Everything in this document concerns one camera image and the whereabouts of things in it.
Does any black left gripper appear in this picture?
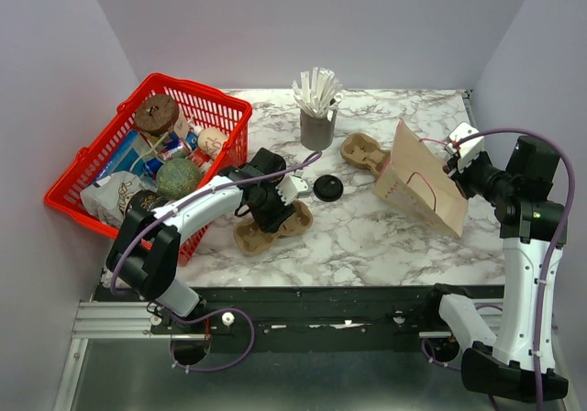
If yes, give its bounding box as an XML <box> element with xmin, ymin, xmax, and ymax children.
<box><xmin>249</xmin><ymin>181</ymin><xmax>297</xmax><ymax>235</ymax></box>

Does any single brown cup carrier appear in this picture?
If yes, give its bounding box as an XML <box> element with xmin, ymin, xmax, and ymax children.
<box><xmin>233</xmin><ymin>200</ymin><xmax>314</xmax><ymax>256</ymax></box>

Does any pink beige paper bag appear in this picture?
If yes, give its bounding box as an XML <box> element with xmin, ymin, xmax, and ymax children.
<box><xmin>373</xmin><ymin>121</ymin><xmax>469</xmax><ymax>238</ymax></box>

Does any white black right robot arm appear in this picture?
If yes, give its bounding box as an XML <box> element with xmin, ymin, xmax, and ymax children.
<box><xmin>421</xmin><ymin>135</ymin><xmax>569</xmax><ymax>409</ymax></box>

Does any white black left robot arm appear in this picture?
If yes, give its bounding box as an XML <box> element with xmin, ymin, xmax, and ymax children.
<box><xmin>106</xmin><ymin>150</ymin><xmax>308</xmax><ymax>333</ymax></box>

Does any red and white can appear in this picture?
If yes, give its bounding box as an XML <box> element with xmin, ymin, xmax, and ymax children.
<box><xmin>189</xmin><ymin>149</ymin><xmax>213</xmax><ymax>171</ymax></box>

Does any cream bottle with pink print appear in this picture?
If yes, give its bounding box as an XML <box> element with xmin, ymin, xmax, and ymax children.
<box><xmin>194</xmin><ymin>126</ymin><xmax>228</xmax><ymax>159</ymax></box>

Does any grey straw holder can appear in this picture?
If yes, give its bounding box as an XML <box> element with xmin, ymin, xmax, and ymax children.
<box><xmin>300</xmin><ymin>110</ymin><xmax>338</xmax><ymax>151</ymax></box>

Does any green round melon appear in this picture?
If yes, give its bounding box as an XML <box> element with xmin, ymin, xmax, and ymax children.
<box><xmin>156</xmin><ymin>159</ymin><xmax>203</xmax><ymax>200</ymax></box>

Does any brown cardboard cup carrier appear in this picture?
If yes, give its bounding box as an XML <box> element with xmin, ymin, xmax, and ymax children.
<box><xmin>340</xmin><ymin>132</ymin><xmax>391</xmax><ymax>178</ymax></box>

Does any red plastic shopping basket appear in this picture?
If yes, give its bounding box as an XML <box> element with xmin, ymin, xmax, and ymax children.
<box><xmin>43</xmin><ymin>72</ymin><xmax>254</xmax><ymax>268</ymax></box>

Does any blue drink can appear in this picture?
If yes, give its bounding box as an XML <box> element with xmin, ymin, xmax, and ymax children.
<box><xmin>143</xmin><ymin>157</ymin><xmax>167</xmax><ymax>178</ymax></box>

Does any black Force tub pink lid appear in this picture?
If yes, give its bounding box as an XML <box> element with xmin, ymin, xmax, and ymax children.
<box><xmin>124</xmin><ymin>190</ymin><xmax>172</xmax><ymax>216</ymax></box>

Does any white wrapped straws bunch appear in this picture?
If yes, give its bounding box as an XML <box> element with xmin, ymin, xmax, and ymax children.
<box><xmin>292</xmin><ymin>67</ymin><xmax>343</xmax><ymax>118</ymax></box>

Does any brown lidded round jar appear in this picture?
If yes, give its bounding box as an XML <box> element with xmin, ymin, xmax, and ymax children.
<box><xmin>134</xmin><ymin>94</ymin><xmax>180</xmax><ymax>136</ymax></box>

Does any blue flat box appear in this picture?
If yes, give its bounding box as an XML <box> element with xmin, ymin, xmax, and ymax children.
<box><xmin>94</xmin><ymin>129</ymin><xmax>150</xmax><ymax>181</ymax></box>

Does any white grey snack bag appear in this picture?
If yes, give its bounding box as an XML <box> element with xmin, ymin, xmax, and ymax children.
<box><xmin>81</xmin><ymin>172</ymin><xmax>147</xmax><ymax>228</ymax></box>

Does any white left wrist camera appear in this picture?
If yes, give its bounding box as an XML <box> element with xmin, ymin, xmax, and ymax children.
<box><xmin>276</xmin><ymin>175</ymin><xmax>312</xmax><ymax>206</ymax></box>

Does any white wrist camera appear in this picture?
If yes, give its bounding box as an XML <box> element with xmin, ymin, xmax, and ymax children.
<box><xmin>276</xmin><ymin>175</ymin><xmax>312</xmax><ymax>206</ymax></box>
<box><xmin>445</xmin><ymin>122</ymin><xmax>484</xmax><ymax>175</ymax></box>

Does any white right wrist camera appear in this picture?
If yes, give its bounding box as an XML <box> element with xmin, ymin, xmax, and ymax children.
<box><xmin>445</xmin><ymin>122</ymin><xmax>484</xmax><ymax>175</ymax></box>

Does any black table front rail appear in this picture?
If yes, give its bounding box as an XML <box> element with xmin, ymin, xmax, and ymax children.
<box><xmin>94</xmin><ymin>282</ymin><xmax>513</xmax><ymax>355</ymax></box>

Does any aluminium extrusion rail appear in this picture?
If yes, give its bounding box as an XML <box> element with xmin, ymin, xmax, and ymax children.
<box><xmin>53</xmin><ymin>301</ymin><xmax>205</xmax><ymax>410</ymax></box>

